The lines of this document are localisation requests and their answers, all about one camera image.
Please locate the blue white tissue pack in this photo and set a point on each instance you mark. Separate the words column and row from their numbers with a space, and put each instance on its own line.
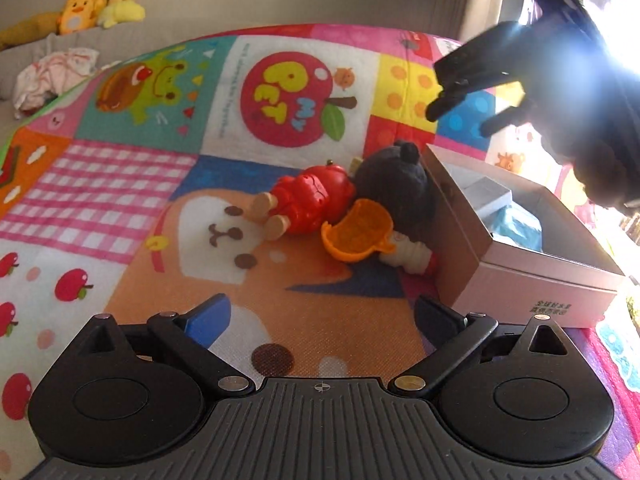
column 516, row 226

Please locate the yellow green plush toy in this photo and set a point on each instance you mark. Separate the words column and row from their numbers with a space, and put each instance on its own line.
column 120, row 11

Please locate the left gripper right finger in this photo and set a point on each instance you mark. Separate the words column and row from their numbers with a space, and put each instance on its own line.
column 456, row 339

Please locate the pink white crumpled cloth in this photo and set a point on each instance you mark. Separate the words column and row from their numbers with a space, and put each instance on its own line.
column 50, row 77

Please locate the red apple doll figure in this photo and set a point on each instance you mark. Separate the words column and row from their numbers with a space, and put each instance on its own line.
column 299, row 205

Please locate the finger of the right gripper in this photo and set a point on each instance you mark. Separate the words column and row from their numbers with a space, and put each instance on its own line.
column 510, row 116
column 454, row 94

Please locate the white ribbed toy figure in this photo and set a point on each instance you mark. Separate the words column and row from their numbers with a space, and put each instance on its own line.
column 412, row 257

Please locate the black plush toy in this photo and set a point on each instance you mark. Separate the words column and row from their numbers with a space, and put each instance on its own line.
column 395, row 178

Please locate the colourful cartoon play mat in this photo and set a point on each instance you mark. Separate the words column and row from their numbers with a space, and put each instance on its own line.
column 129, row 196

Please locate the pink cardboard box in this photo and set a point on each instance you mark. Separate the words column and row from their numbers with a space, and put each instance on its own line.
column 572, row 278

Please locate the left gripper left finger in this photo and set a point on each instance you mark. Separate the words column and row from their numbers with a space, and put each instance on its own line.
column 184, row 341

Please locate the yellow tiger duck plush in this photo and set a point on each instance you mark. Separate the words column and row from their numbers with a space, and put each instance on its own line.
column 76, row 15

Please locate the white usb charger hub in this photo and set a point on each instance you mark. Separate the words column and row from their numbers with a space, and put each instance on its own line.
column 487, row 196

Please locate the orange plastic shell half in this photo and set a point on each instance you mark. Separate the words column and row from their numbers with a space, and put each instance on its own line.
column 366, row 228

